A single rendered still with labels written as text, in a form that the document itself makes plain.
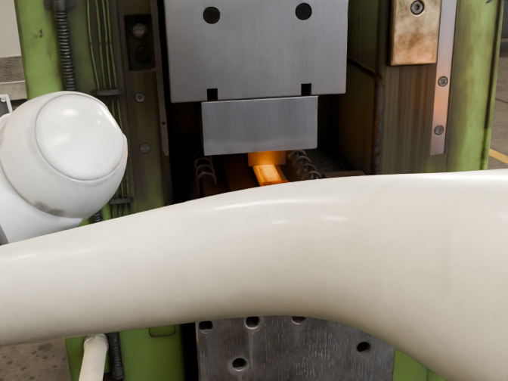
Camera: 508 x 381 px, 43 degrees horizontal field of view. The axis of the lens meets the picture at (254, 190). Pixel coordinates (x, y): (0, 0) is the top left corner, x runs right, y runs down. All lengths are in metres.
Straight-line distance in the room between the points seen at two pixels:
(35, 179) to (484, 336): 0.36
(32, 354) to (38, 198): 2.11
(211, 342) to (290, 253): 0.95
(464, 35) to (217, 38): 0.51
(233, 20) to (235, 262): 0.81
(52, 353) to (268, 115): 1.68
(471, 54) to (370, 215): 1.13
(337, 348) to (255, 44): 0.59
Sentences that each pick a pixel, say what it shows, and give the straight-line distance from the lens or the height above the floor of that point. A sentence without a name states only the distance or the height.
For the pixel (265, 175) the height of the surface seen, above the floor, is 1.01.
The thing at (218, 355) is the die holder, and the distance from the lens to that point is 1.23.
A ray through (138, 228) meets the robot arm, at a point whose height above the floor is 1.29.
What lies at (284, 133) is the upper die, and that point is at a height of 1.10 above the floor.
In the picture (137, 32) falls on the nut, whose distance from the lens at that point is 1.21.
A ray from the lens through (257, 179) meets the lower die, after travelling 1.19.
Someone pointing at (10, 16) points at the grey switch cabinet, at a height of 0.85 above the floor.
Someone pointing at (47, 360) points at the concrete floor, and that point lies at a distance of 2.54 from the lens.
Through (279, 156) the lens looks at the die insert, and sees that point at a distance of 1.23.
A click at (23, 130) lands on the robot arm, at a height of 1.29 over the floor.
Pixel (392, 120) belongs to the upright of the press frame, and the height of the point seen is 1.07.
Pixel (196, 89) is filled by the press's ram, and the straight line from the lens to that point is 1.08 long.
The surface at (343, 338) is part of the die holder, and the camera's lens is 1.25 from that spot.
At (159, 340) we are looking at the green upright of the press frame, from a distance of 1.44.
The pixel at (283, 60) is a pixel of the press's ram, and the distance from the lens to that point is 1.09.
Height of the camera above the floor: 1.41
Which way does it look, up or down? 21 degrees down
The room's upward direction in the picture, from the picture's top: 2 degrees counter-clockwise
